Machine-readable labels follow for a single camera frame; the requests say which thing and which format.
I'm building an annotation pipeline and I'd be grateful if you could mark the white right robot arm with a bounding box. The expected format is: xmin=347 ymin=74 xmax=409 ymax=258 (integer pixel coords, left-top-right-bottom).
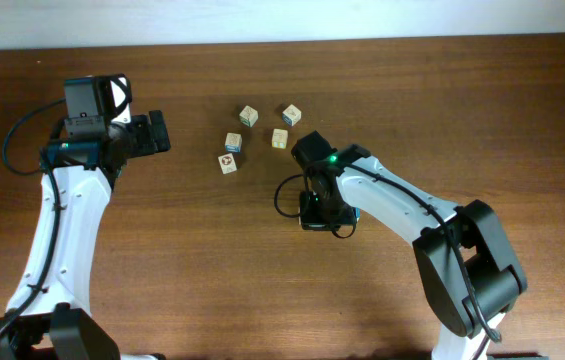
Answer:
xmin=292 ymin=144 xmax=528 ymax=359

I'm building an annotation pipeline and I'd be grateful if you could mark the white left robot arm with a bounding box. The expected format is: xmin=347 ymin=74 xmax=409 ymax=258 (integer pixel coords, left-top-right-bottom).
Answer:
xmin=6 ymin=110 xmax=170 ymax=315

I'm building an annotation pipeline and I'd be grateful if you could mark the wooden block yellow side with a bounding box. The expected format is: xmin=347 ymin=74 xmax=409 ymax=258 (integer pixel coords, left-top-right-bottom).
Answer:
xmin=271 ymin=129 xmax=288 ymax=149

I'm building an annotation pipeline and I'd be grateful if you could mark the wooden block soccer ball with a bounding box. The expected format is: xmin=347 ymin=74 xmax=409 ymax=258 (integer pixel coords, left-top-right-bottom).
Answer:
xmin=218 ymin=153 xmax=237 ymax=174

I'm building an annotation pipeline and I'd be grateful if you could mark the wooden block blue bottom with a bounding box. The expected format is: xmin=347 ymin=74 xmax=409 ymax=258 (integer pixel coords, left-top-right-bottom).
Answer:
xmin=225 ymin=133 xmax=242 ymax=153

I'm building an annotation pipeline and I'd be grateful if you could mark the wooden block blue side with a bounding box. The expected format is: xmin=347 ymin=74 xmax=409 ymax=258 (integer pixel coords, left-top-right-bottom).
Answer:
xmin=282 ymin=104 xmax=302 ymax=127

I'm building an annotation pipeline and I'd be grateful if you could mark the wooden block green V side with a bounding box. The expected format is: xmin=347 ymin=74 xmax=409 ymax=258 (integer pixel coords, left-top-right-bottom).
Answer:
xmin=239 ymin=105 xmax=259 ymax=127

